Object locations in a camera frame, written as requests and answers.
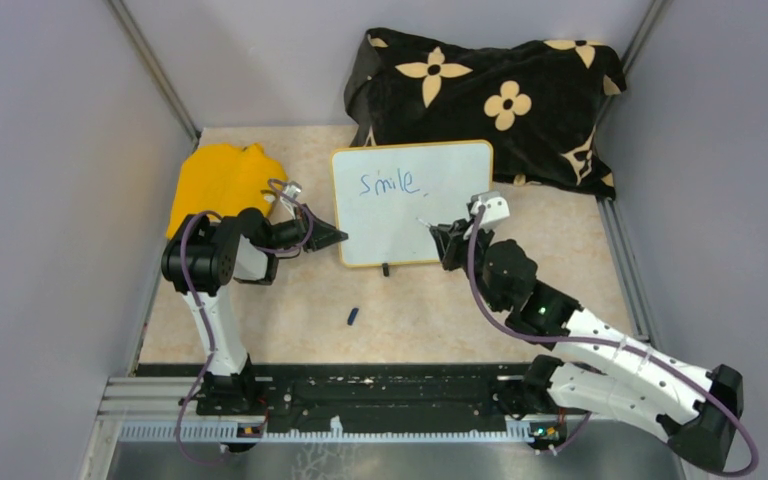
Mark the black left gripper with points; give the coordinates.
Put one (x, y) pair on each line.
(322, 234)

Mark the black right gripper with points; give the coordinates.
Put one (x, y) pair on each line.
(451, 241)

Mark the yellow framed whiteboard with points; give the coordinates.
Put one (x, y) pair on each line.
(379, 191)

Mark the blue marker cap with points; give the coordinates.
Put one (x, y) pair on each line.
(352, 316)

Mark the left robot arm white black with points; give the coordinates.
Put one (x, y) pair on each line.
(201, 260)

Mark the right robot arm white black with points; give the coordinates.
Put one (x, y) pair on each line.
(591, 365)

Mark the yellow cloth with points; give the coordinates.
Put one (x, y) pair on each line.
(225, 179)

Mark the black floral blanket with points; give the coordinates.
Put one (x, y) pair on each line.
(536, 103)

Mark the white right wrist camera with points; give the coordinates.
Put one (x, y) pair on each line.
(488, 210)

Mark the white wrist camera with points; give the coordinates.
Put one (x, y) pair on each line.
(488, 210)
(291, 189)

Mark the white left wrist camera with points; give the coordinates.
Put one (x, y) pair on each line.
(291, 189)

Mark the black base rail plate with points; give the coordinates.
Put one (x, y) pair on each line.
(379, 398)

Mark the white perforated cable tray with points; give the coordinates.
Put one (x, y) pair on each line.
(229, 430)

